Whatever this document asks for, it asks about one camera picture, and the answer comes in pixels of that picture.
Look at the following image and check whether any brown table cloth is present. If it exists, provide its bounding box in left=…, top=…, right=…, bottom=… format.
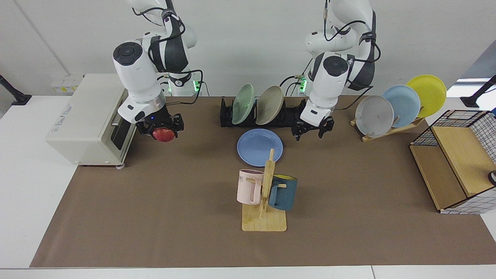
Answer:
left=30, top=96, right=496, bottom=268

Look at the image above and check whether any black dish rack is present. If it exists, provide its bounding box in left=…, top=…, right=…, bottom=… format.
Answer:
left=220, top=97, right=310, bottom=128

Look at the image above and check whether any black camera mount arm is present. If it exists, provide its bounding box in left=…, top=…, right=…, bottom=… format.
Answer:
left=0, top=75, right=32, bottom=106
left=460, top=75, right=496, bottom=108

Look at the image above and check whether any pink cup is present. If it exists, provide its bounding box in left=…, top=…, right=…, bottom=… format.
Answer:
left=237, top=169, right=265, bottom=205

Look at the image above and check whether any yellow plate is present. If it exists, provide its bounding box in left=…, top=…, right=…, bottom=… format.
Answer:
left=406, top=74, right=447, bottom=118

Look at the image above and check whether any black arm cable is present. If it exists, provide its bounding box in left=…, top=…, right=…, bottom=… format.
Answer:
left=325, top=0, right=382, bottom=111
left=155, top=69, right=205, bottom=106

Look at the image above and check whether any pale green plate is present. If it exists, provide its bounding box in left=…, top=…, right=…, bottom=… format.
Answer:
left=232, top=83, right=255, bottom=125

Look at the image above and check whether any light blue plate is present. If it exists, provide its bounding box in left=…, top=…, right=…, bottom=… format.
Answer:
left=382, top=85, right=421, bottom=128

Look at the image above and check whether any wooden cup stand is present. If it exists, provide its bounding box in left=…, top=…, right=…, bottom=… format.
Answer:
left=242, top=149, right=287, bottom=232

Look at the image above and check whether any wooden plate rack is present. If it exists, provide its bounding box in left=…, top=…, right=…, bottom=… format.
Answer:
left=350, top=116, right=425, bottom=142

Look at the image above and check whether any grey beige plate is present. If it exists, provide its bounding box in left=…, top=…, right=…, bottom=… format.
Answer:
left=255, top=85, right=284, bottom=126

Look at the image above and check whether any red yellow apple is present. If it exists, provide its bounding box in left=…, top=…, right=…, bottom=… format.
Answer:
left=152, top=127, right=176, bottom=143

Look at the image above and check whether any wire basket with wooden floor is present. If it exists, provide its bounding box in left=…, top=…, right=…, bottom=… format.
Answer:
left=410, top=110, right=496, bottom=215

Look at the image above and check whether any pale toaster oven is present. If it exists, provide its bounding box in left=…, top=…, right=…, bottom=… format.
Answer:
left=45, top=74, right=137, bottom=169

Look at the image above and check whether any dark blue cup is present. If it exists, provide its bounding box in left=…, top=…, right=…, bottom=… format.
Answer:
left=268, top=174, right=298, bottom=211

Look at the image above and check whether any white grey plate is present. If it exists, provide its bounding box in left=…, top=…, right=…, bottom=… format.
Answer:
left=355, top=95, right=394, bottom=138

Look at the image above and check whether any white power strip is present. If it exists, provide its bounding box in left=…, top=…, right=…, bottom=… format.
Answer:
left=51, top=76, right=84, bottom=94

